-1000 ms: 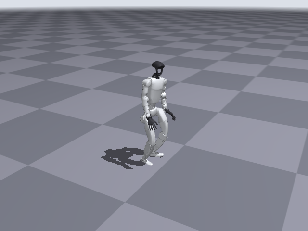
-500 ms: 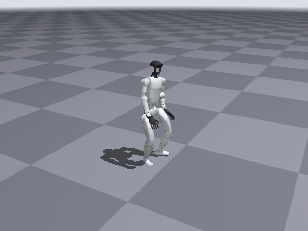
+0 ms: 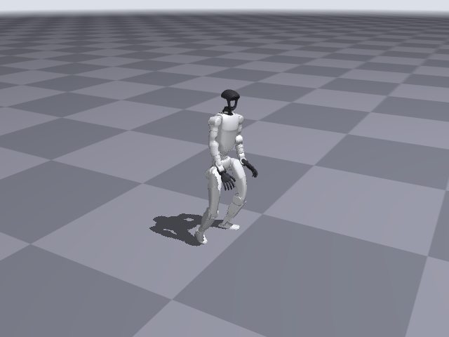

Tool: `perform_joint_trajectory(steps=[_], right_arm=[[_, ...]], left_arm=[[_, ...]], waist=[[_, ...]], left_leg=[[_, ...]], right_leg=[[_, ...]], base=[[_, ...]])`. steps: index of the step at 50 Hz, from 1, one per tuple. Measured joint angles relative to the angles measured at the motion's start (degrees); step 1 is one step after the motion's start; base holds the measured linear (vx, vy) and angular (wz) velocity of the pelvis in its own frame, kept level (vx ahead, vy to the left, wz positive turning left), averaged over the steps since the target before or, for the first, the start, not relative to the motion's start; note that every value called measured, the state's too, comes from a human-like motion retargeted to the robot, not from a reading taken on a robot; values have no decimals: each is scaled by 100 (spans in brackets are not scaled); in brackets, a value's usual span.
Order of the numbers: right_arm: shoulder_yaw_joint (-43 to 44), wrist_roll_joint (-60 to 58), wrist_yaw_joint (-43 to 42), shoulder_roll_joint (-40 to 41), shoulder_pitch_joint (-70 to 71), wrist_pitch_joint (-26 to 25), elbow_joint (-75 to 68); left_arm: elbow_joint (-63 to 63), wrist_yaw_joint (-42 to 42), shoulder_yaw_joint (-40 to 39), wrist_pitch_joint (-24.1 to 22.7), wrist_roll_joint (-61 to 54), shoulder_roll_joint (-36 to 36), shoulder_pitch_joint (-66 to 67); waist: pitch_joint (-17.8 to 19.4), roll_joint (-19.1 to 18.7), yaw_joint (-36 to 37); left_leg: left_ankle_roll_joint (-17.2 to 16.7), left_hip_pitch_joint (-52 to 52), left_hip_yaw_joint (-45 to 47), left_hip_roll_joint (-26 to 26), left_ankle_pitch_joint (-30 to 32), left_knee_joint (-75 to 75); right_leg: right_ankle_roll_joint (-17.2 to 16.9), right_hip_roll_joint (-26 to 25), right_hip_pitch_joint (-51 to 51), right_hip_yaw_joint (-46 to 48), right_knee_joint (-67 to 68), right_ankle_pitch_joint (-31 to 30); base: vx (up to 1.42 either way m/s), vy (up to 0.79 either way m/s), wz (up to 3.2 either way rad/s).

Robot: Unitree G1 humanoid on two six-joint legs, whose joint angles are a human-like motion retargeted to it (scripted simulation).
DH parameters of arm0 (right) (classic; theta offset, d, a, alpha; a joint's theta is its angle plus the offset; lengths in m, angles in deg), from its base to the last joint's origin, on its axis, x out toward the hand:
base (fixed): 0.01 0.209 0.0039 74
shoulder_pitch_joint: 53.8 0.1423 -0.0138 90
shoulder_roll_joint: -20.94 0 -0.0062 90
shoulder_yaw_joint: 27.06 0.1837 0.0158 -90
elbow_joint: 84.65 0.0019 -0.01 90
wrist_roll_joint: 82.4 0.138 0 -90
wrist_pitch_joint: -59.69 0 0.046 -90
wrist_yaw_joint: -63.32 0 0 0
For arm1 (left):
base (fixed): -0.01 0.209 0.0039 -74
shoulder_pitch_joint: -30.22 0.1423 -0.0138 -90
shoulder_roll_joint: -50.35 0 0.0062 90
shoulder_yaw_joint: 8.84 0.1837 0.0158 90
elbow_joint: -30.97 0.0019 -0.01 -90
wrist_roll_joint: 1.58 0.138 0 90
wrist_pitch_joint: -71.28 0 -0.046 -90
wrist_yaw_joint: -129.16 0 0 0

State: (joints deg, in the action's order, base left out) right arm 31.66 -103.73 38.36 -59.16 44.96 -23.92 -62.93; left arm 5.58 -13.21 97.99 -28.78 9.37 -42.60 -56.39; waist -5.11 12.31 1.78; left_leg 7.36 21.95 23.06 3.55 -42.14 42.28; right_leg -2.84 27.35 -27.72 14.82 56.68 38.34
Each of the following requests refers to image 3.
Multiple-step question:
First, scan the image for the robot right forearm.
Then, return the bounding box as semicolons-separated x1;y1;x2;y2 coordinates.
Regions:
210;143;225;172

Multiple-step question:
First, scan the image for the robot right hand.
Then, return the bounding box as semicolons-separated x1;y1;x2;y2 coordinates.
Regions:
217;168;236;190

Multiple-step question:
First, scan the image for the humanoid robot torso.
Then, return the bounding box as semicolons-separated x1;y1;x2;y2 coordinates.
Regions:
212;110;239;170

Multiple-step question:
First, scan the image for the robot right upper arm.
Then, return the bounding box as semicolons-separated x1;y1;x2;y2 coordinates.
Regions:
208;116;222;148

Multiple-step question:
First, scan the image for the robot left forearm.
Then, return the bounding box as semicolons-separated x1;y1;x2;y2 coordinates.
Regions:
235;142;246;165

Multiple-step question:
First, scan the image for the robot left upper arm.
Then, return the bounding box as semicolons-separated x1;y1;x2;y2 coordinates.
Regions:
234;114;243;144

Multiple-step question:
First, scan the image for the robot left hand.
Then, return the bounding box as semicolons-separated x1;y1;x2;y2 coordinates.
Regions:
241;159;257;177

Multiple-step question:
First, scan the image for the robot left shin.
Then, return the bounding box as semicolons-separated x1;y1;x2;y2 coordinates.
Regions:
222;202;245;226

